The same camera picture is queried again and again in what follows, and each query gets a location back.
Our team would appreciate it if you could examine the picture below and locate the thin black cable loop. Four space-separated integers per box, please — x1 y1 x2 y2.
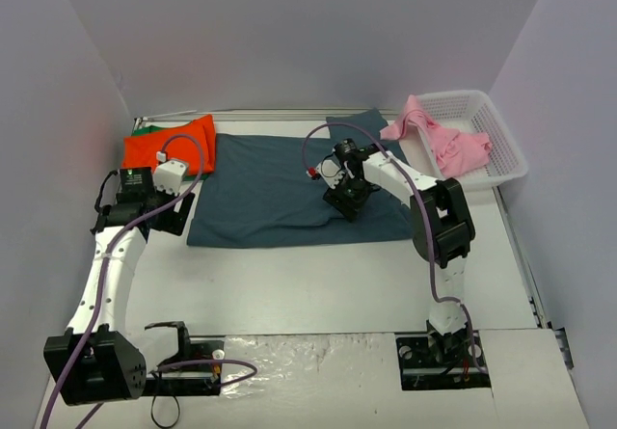
149 392 182 428

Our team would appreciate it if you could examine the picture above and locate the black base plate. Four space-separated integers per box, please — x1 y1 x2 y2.
143 336 225 397
395 332 491 391

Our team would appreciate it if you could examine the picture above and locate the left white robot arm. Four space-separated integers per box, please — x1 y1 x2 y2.
43 159 195 406

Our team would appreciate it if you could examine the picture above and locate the orange folded t shirt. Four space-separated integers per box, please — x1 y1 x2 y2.
121 115 216 177

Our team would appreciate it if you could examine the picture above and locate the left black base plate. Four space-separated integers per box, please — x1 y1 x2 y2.
143 336 225 397

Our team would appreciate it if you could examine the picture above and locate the green folded t shirt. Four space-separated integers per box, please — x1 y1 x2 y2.
131 125 164 137

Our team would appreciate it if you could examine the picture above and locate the blue t shirt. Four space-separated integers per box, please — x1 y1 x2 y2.
187 109 413 249

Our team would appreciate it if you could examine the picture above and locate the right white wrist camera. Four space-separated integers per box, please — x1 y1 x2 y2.
308 157 346 189

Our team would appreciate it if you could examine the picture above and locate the pink t shirt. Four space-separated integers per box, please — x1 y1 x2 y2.
380 95 492 178

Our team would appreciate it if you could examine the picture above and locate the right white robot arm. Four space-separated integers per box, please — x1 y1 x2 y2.
311 139 476 364

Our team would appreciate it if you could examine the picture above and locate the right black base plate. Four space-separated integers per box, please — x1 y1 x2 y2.
395 332 491 391

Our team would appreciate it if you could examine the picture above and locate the white plastic basket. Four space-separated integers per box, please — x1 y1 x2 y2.
401 90 528 191

